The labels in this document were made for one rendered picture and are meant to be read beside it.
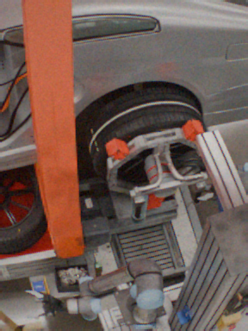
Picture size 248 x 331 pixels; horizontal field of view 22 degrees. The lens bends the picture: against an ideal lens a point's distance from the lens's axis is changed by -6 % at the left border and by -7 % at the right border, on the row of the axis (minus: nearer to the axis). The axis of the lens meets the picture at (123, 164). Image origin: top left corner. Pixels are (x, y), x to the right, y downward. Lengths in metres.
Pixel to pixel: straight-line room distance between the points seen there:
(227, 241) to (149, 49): 1.32
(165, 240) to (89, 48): 1.69
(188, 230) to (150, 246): 0.27
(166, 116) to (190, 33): 0.53
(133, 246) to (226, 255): 2.22
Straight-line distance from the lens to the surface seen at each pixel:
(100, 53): 3.09
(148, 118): 3.39
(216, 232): 2.15
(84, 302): 2.84
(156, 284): 2.66
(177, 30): 3.14
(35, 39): 2.12
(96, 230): 3.92
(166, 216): 4.24
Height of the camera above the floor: 3.95
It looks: 59 degrees down
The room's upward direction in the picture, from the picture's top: 3 degrees clockwise
